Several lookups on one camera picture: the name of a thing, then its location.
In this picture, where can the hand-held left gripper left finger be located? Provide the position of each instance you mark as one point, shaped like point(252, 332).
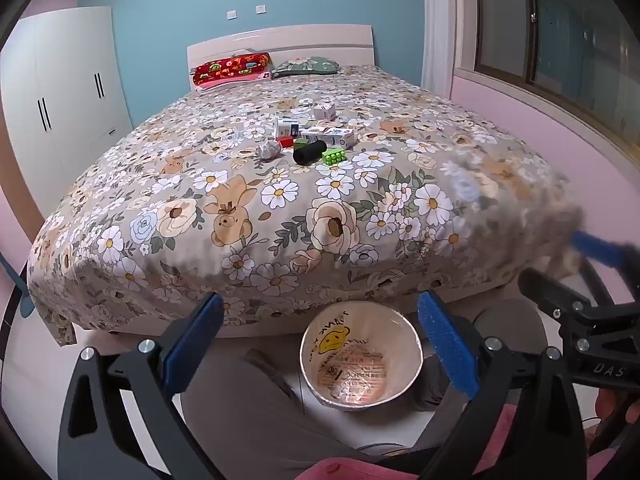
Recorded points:
point(197, 330)

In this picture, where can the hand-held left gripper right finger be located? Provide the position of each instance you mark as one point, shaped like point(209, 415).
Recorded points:
point(445, 340)

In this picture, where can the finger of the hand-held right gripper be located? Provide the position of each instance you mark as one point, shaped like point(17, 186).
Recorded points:
point(597, 251)
point(547, 290)

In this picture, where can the printed plastic bag liner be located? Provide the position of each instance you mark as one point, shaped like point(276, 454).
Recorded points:
point(350, 365)

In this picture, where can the red toy block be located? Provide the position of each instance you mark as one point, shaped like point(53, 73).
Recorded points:
point(286, 143)

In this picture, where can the person's right hand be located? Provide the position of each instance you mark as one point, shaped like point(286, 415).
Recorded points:
point(614, 402)

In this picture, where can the floral bedspread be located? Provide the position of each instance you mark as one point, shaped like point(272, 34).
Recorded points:
point(200, 200)

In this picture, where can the pink garment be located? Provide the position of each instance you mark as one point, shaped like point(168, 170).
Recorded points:
point(350, 469)

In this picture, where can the blue plastic object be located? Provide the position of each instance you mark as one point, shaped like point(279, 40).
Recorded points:
point(20, 290)

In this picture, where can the crumpled white paper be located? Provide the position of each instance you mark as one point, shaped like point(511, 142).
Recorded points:
point(267, 150)

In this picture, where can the black cylinder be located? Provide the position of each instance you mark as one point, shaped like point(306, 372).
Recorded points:
point(307, 153)

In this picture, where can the green toy brick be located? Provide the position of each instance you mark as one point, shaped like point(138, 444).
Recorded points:
point(334, 155)

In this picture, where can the dark framed window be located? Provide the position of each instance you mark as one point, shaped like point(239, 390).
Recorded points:
point(565, 35)

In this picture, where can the white plastic cup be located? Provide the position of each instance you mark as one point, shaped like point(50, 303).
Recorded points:
point(287, 127)

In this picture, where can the long white blue box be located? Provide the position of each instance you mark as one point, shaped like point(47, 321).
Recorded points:
point(332, 137)

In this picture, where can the small white printed box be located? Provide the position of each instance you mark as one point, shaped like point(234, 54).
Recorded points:
point(324, 110)

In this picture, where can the white wardrobe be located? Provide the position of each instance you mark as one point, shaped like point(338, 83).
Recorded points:
point(65, 110)

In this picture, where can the red patterned pillow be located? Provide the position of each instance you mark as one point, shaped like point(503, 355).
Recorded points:
point(230, 67)

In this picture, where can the white curtain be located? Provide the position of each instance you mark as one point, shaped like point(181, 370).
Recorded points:
point(439, 25)

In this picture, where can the green floral pillow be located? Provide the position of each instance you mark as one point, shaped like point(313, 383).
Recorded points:
point(307, 66)

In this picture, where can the white bed headboard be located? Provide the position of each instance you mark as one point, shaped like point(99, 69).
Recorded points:
point(300, 40)

